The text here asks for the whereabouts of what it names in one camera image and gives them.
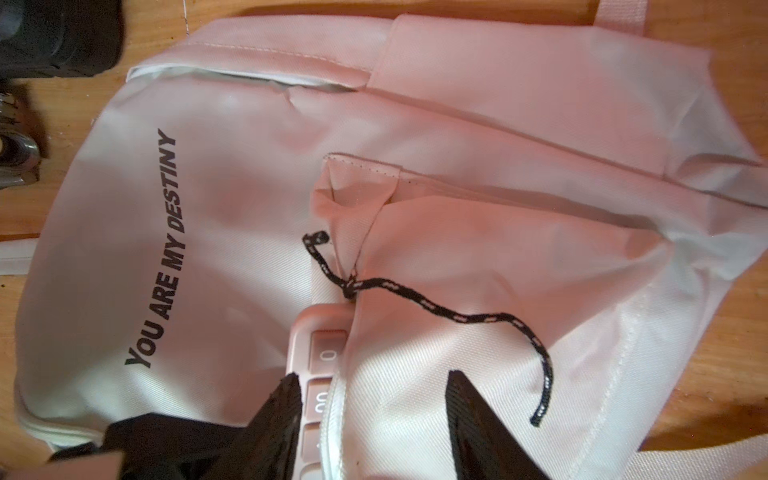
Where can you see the white student backpack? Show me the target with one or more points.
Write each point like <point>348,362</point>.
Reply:
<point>555,211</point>

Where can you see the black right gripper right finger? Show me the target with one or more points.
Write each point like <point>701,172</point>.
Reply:
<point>482,447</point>

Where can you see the pink calculator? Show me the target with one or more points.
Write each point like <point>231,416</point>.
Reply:
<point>317,341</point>

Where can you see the steel ball valve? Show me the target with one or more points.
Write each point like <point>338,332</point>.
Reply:
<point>20,154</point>

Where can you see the black plastic tool case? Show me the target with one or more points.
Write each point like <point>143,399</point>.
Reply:
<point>60,38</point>

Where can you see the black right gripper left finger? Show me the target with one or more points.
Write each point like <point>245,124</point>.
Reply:
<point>267,447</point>

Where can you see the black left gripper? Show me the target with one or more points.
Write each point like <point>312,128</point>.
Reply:
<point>156,446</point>

